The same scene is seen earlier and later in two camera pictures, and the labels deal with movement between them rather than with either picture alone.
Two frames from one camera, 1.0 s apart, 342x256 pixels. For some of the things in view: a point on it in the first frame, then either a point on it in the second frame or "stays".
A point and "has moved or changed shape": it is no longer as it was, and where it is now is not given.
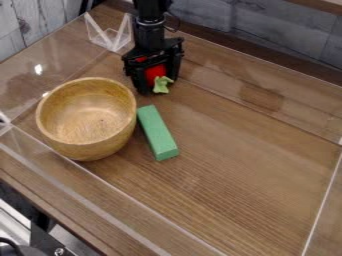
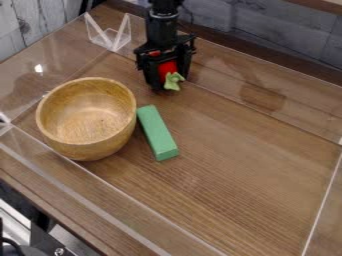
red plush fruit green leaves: (155, 77) has moved or changed shape
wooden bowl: (85, 117) stays
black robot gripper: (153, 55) to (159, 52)
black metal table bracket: (44, 241) stays
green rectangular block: (159, 139) stays
